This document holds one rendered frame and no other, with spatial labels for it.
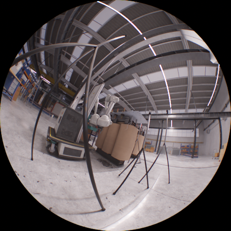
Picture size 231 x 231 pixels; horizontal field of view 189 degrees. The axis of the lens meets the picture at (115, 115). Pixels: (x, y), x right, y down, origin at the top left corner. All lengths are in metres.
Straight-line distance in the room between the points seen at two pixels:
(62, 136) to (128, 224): 1.29
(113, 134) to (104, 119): 0.77
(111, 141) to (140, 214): 1.74
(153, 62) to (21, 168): 5.17
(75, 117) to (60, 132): 0.36
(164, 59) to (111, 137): 4.43
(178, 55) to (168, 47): 5.40
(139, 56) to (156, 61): 5.73
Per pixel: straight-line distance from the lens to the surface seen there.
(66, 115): 1.15
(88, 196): 0.83
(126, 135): 1.64
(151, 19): 9.68
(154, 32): 6.19
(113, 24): 10.23
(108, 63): 9.52
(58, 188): 0.82
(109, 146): 1.94
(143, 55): 9.88
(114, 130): 1.94
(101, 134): 2.29
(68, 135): 1.21
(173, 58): 4.53
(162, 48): 9.78
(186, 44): 9.37
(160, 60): 4.45
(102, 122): 1.25
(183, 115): 10.32
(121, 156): 1.67
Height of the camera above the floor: 0.65
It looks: 18 degrees up
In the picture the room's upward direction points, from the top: 19 degrees clockwise
